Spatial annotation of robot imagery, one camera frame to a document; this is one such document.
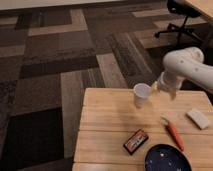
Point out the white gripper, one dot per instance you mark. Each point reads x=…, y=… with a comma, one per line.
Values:
x=167, y=82

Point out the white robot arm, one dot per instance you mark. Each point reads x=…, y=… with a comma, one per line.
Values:
x=184, y=64

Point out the white paper cup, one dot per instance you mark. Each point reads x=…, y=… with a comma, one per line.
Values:
x=141, y=92

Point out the orange carrot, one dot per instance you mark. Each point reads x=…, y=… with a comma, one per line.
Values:
x=174, y=133

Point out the white sponge block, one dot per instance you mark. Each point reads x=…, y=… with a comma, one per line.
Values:
x=198, y=118

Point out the black red candy box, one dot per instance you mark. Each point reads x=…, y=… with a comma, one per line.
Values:
x=135, y=141

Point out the dark blue plate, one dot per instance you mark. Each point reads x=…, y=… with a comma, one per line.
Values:
x=164, y=157

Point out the wooden desk corner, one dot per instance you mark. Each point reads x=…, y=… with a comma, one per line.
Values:
x=205, y=7

